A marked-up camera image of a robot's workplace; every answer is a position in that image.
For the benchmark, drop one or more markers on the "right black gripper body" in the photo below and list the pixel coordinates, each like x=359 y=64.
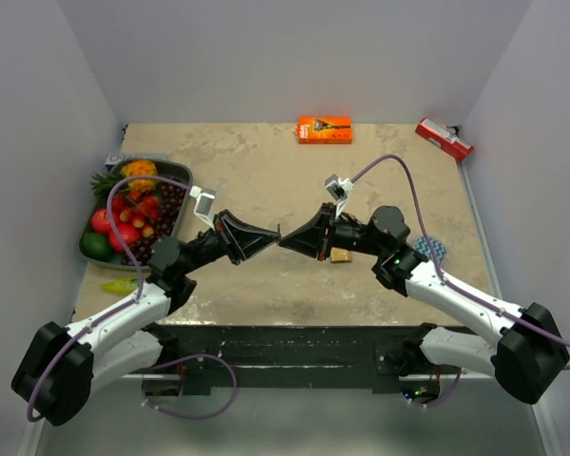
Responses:
x=351 y=237

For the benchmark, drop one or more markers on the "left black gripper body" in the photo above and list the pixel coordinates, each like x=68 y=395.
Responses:
x=205 y=249

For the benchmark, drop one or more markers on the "brass padlock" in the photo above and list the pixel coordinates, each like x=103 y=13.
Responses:
x=340 y=256

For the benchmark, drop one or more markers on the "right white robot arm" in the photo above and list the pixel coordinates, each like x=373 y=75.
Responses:
x=516 y=346

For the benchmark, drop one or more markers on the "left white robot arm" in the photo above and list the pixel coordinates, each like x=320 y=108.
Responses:
x=64 y=364

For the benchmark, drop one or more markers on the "blue zigzag patterned pouch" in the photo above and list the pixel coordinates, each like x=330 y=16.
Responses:
x=430 y=247

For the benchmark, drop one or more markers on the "dark green fruit tray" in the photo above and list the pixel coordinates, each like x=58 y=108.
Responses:
x=106 y=185

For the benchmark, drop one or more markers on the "red apple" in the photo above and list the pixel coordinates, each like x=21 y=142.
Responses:
x=102 y=221
x=129 y=234

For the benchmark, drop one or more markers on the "yellow green bottle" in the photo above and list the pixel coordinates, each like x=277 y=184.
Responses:
x=122 y=287

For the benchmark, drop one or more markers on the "orange razor box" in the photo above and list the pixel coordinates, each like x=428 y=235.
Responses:
x=324 y=130

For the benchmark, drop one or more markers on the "green lime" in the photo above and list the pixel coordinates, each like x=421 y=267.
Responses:
x=97 y=246

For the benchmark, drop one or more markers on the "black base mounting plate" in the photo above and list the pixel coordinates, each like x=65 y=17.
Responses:
x=198 y=359

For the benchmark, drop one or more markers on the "small white blue box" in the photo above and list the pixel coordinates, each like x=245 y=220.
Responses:
x=112 y=160

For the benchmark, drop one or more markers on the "red white box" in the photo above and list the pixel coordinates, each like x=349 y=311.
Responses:
x=444 y=139

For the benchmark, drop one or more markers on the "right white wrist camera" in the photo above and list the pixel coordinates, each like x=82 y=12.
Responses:
x=340 y=190

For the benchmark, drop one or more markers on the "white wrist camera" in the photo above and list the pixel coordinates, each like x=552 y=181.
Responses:
x=204 y=200
x=340 y=190

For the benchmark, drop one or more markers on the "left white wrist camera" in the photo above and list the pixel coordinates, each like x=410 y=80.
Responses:
x=204 y=200

